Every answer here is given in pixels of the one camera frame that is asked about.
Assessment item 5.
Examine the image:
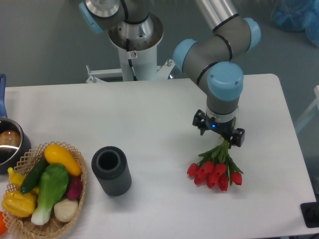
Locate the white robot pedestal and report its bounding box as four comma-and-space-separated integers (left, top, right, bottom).
85, 13, 177, 84

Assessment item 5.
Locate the white frame at right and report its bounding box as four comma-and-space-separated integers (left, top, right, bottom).
294, 85, 319, 134

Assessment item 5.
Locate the black cable on pedestal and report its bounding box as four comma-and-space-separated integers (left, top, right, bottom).
126, 38, 138, 81

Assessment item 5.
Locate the yellow squash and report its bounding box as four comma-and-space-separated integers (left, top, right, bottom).
44, 144, 82, 176

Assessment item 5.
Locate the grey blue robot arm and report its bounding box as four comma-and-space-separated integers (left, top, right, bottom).
79, 0, 261, 147

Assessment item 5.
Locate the black device at edge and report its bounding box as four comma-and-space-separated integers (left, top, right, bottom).
300, 202, 319, 228

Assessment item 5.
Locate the small yellow banana pepper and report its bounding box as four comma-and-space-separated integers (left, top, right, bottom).
7, 167, 25, 188

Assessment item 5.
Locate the green bok choy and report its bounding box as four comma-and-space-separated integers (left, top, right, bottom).
31, 163, 69, 226

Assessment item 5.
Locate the purple red radish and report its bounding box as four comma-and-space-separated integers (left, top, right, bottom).
66, 177, 83, 200

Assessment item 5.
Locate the woven wicker basket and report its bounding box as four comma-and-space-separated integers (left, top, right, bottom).
3, 141, 87, 239

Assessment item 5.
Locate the white garlic bulb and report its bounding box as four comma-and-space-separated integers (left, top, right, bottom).
54, 199, 78, 223

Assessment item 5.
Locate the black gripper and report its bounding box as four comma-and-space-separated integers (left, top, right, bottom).
192, 110, 245, 149

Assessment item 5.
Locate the red tulip bouquet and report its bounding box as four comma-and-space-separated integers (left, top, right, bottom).
186, 140, 243, 192

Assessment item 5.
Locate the dark green cucumber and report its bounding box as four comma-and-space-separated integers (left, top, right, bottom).
20, 156, 49, 194

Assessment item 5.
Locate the blue plastic bag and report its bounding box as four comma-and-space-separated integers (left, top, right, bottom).
271, 0, 319, 47

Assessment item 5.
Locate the dark grey ribbed vase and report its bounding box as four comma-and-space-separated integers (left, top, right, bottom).
91, 146, 132, 196

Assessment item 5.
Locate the orange fruit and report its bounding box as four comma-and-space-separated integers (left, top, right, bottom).
0, 211, 7, 236

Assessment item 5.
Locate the yellow corn cob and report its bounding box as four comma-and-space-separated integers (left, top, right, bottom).
1, 191, 36, 218

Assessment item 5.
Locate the blue handled saucepan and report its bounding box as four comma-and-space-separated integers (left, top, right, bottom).
0, 74, 31, 175

